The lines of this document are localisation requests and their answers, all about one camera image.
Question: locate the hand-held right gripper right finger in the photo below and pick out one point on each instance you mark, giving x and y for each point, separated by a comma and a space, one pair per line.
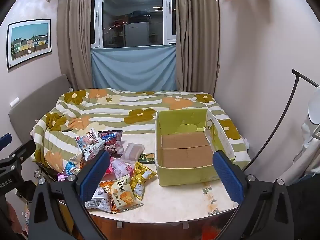
227, 175

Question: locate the white cloth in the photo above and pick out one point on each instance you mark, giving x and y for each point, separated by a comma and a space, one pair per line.
308, 142

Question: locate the white framed window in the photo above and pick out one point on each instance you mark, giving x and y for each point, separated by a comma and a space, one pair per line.
135, 17

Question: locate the grey padded headboard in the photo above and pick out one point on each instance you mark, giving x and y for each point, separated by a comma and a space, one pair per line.
32, 102

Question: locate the small pink white snack packet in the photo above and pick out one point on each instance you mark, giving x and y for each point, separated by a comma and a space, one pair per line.
61, 177

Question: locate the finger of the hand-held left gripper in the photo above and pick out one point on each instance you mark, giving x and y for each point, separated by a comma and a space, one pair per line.
5, 140
23, 149

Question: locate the orange snack packet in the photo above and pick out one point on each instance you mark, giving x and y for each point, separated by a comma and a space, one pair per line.
105, 188

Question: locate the white black print snack packet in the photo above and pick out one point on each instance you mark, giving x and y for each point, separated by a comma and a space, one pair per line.
91, 151

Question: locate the translucent grey snack pack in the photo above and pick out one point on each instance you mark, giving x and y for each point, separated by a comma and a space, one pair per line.
132, 152

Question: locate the green cardboard box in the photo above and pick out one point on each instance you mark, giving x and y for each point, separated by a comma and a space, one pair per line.
185, 175

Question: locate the white wall switch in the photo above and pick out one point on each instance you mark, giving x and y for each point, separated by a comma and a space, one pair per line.
14, 102

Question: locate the floral striped blanket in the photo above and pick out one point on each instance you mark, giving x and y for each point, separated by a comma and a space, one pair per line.
112, 110

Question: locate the gold checkered snack packet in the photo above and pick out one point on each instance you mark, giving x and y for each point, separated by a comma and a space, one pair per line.
141, 177

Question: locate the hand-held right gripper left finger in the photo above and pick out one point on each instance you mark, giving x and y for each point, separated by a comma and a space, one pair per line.
96, 175

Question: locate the dark green snack packet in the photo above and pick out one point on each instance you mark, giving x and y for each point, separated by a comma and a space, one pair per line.
147, 158

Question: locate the beige curtain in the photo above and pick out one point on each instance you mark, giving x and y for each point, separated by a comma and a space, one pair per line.
75, 37
197, 37

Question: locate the cream snack packet bread picture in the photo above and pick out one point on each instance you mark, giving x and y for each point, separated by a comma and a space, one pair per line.
123, 193

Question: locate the white round lamp head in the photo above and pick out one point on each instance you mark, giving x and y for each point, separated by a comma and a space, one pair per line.
315, 107

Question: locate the black curved lamp stand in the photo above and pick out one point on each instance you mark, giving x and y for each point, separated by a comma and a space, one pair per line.
296, 78

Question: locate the light blue cloth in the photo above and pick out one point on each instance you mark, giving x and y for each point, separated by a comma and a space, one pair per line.
133, 67

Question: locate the dark purple snack packet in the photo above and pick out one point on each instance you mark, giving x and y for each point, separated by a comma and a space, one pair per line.
111, 138

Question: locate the white grey snack packet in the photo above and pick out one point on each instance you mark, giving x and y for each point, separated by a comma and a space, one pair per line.
96, 203

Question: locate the framed wall poster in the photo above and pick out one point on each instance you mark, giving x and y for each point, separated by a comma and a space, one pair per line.
28, 42

